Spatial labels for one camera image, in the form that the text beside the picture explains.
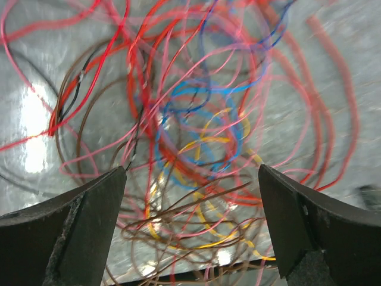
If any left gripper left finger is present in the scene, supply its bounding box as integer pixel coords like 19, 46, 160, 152
1, 167, 126, 285

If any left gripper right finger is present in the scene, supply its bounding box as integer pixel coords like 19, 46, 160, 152
258, 164, 380, 285

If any colourful wire bundle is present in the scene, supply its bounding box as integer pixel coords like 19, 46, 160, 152
0, 0, 361, 286

